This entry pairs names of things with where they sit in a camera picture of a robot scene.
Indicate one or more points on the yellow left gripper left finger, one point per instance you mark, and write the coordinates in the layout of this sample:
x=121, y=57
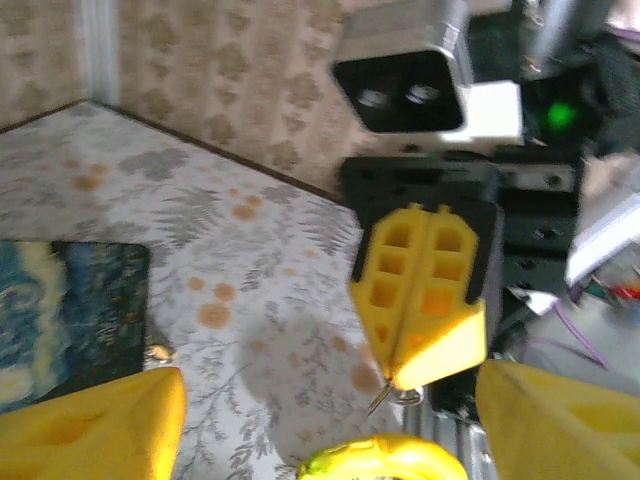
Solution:
x=90, y=430

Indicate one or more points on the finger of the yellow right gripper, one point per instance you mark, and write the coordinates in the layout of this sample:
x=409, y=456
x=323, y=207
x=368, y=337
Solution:
x=385, y=280
x=450, y=340

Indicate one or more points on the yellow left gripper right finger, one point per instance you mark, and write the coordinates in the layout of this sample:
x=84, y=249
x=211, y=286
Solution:
x=560, y=430

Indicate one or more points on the small metal key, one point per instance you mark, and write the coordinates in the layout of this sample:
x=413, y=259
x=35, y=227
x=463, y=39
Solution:
x=377, y=397

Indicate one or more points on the starry night painted box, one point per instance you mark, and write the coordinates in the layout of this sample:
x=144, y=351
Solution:
x=75, y=310

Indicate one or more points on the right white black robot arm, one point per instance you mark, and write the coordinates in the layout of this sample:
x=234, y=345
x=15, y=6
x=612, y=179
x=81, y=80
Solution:
x=605, y=235

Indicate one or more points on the yellow banana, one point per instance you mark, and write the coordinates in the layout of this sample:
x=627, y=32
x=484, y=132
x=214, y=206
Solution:
x=380, y=450

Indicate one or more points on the aluminium frame rail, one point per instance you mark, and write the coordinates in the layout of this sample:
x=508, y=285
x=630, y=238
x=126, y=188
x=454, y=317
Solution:
x=440, y=440

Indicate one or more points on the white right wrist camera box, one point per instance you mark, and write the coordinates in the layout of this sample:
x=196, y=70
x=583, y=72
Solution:
x=400, y=90

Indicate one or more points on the aluminium corner post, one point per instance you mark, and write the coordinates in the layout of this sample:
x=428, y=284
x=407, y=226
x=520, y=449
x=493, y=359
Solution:
x=100, y=50

